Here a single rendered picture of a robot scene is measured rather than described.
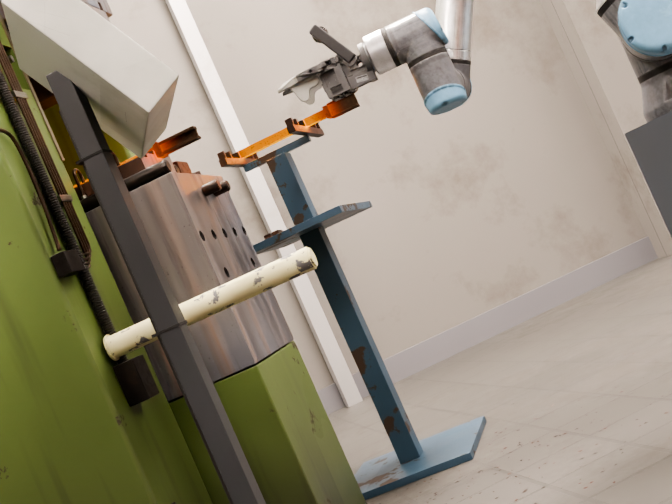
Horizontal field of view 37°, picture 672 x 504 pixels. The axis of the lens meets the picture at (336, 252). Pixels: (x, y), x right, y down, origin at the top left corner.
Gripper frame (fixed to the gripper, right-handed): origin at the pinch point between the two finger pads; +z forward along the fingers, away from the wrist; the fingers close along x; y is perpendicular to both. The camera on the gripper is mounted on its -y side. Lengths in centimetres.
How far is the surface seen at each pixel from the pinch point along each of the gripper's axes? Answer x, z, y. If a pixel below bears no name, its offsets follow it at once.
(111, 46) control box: -71, 11, -4
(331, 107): 56, -1, 0
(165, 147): -0.6, 30.5, 0.5
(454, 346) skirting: 262, 18, 96
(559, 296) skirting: 284, -37, 96
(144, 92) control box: -70, 9, 5
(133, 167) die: -12.4, 35.4, 3.7
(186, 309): -39, 28, 37
